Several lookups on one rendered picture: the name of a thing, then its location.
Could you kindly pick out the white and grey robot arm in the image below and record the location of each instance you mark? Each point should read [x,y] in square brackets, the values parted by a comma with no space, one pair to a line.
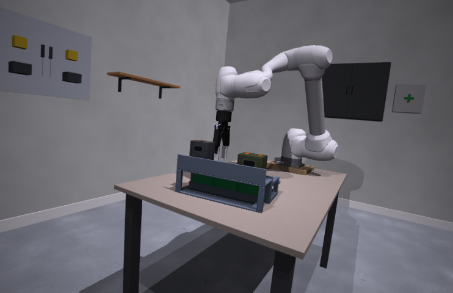
[311,61]

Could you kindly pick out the dark grey metal shelf rack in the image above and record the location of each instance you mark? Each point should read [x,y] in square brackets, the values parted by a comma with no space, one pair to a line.
[228,171]

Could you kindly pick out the olive green case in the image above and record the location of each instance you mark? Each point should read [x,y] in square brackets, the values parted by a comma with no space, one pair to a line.
[252,160]

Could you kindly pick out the black tool case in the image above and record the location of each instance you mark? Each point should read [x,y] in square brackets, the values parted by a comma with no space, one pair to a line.
[201,149]

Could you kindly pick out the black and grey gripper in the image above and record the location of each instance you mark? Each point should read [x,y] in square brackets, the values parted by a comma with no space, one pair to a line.
[222,131]

